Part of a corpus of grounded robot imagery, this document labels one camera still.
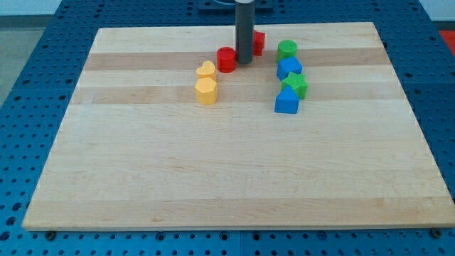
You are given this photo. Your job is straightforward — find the blue cube block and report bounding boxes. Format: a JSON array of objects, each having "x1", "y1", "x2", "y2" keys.
[{"x1": 277, "y1": 56, "x2": 303, "y2": 80}]

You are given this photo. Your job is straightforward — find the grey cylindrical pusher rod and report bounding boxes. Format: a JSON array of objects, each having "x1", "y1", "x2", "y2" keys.
[{"x1": 235, "y1": 0, "x2": 255, "y2": 65}]

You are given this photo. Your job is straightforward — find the yellow heart block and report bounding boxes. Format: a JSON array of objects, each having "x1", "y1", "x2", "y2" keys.
[{"x1": 196, "y1": 60, "x2": 216, "y2": 80}]

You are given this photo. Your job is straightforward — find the red star block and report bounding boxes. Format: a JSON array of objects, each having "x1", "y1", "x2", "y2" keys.
[{"x1": 253, "y1": 30, "x2": 266, "y2": 56}]

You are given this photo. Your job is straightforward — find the red cylinder block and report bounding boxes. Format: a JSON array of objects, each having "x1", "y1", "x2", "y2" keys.
[{"x1": 217, "y1": 47, "x2": 236, "y2": 73}]

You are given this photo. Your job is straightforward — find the yellow hexagon block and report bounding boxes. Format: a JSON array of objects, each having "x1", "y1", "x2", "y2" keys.
[{"x1": 194, "y1": 78, "x2": 218, "y2": 105}]

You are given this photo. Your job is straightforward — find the blue pentagon block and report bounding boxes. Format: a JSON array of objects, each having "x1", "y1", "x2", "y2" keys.
[{"x1": 274, "y1": 86, "x2": 300, "y2": 114}]

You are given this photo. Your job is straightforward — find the green star block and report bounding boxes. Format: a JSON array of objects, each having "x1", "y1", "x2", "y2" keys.
[{"x1": 282, "y1": 72, "x2": 308, "y2": 100}]

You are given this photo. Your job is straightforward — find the red object at edge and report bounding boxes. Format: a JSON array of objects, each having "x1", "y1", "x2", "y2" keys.
[{"x1": 439, "y1": 30, "x2": 455, "y2": 55}]

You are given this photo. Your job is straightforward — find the green cylinder block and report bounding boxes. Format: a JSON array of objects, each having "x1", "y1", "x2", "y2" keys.
[{"x1": 277, "y1": 39, "x2": 298, "y2": 61}]

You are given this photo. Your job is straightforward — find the wooden board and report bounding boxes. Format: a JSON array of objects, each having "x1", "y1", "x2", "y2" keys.
[{"x1": 22, "y1": 22, "x2": 454, "y2": 231}]

